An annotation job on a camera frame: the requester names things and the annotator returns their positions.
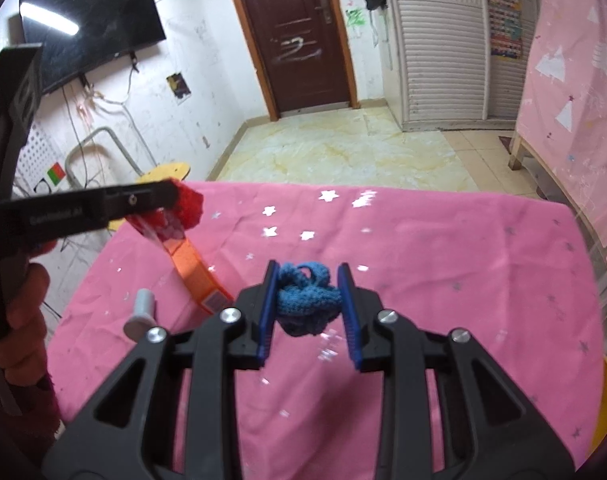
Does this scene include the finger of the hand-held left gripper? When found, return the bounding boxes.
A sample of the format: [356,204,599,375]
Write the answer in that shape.
[105,179,182,224]

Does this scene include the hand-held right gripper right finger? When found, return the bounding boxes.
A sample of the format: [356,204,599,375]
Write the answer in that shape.
[336,261,577,480]

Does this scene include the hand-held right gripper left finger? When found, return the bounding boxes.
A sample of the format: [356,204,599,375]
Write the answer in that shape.
[42,260,280,480]

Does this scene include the blue knitted piece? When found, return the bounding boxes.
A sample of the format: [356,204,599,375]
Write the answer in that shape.
[274,261,343,337]

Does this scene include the red knitted piece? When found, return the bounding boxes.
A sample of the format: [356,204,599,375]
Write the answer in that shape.
[128,182,205,244]

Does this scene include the yellow plastic bin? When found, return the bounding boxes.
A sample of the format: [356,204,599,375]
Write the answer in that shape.
[585,357,607,462]

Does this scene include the person's left forearm red sleeve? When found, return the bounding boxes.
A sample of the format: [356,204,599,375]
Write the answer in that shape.
[34,372,65,432]

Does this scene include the person's left hand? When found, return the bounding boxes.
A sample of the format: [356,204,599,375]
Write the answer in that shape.
[0,241,60,387]

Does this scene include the white perforated board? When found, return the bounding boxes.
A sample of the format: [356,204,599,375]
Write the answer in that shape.
[11,124,70,202]

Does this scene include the yellow round stool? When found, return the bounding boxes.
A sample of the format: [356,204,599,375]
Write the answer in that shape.
[108,161,192,232]

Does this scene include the orange cardboard box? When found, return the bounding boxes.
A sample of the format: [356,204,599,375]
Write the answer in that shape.
[162,236,235,317]

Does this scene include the grey plastic spool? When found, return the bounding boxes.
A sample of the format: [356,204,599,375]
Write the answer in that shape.
[123,288,157,342]

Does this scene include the pink star tablecloth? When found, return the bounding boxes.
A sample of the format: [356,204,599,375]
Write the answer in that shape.
[48,180,607,480]

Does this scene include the brown wooden door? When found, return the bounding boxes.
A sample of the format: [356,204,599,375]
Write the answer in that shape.
[220,0,359,122]

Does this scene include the white louvered wardrobe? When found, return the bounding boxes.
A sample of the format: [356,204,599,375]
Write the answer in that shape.
[377,0,530,134]

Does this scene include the pink printed curtain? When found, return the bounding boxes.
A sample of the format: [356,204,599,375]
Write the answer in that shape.
[515,0,607,247]

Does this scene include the grey metal tube frame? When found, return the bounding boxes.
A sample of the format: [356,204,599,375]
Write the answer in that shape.
[66,127,155,192]

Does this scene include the dark wall picture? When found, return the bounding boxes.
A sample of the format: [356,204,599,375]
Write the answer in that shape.
[166,72,192,104]

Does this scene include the black wall television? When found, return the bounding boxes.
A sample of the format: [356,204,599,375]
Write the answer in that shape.
[19,0,167,95]

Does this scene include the wooden bed frame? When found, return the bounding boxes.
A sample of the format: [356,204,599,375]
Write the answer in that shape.
[508,132,547,197]

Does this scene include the colourful grid wall poster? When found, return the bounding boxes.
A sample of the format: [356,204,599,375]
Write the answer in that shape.
[484,0,525,61]

